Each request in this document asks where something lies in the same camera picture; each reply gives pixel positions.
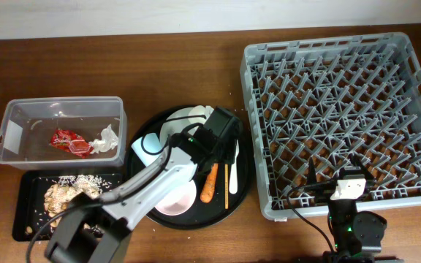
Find light blue plastic cup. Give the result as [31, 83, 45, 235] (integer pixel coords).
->
[131, 133, 162, 167]

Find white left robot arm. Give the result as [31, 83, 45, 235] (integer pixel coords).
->
[45, 107, 243, 262]

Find pink bowl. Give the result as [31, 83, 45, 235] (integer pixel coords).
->
[155, 180, 197, 216]

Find grey round plate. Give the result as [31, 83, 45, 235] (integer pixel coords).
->
[159, 107, 193, 146]

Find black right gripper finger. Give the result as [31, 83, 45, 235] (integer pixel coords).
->
[307, 158, 317, 184]
[352, 154, 367, 172]

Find clear plastic bin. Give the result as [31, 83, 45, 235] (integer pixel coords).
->
[0, 96, 127, 170]

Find white paper cup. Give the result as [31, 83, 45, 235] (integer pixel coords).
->
[185, 105, 214, 123]

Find black round tray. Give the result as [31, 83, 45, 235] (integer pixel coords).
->
[124, 105, 256, 230]

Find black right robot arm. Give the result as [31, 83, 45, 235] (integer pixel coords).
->
[307, 155, 387, 262]

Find black rectangular tray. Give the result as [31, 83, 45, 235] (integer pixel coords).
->
[12, 169, 126, 242]

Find red snack wrapper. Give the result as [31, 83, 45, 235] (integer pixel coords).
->
[50, 128, 93, 159]

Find grey dishwasher rack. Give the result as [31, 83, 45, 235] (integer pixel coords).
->
[240, 32, 421, 221]

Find white plastic fork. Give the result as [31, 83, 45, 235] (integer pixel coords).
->
[229, 141, 239, 194]

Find peanut shells and rice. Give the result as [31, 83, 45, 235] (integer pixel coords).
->
[23, 174, 118, 237]

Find orange carrot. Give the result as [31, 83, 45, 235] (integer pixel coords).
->
[200, 163, 219, 203]

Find wooden chopstick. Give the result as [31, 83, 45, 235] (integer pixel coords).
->
[224, 164, 230, 210]

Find white tissue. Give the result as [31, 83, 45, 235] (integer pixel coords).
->
[88, 125, 119, 154]

